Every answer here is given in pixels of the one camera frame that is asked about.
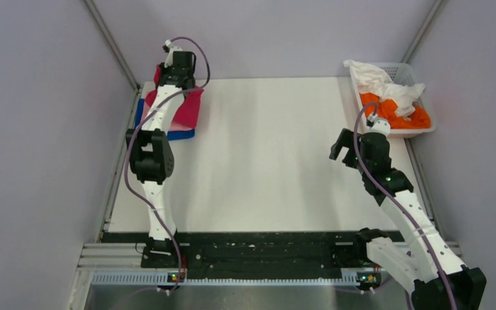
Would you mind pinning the folded pink t shirt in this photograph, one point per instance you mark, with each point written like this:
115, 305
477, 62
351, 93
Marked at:
174, 125

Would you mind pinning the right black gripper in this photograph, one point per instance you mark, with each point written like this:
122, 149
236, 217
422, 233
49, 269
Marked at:
345, 139

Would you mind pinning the aluminium frame rail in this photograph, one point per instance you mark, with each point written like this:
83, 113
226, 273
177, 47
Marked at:
117, 260

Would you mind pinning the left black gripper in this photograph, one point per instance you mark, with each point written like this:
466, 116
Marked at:
164, 70

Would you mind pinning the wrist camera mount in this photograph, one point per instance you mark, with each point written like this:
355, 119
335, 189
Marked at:
170, 49
378, 125

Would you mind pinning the crumpled white t shirt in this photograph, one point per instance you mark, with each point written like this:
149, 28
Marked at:
370, 78

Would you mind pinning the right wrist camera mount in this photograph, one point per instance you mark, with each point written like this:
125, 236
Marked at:
378, 125

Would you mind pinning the magenta t shirt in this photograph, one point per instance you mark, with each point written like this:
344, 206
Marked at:
188, 112

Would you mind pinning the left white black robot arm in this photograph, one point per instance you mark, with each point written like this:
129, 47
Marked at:
151, 159

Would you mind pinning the crumpled orange t shirt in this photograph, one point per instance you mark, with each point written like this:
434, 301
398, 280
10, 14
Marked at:
419, 119

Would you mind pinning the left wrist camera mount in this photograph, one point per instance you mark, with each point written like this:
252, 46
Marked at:
170, 49

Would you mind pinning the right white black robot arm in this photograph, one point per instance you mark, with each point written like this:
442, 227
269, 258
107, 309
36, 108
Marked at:
433, 276

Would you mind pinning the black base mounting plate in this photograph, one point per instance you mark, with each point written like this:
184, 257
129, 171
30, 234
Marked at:
261, 256

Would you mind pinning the folded blue t shirt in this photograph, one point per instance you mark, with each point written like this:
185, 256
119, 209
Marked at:
172, 135

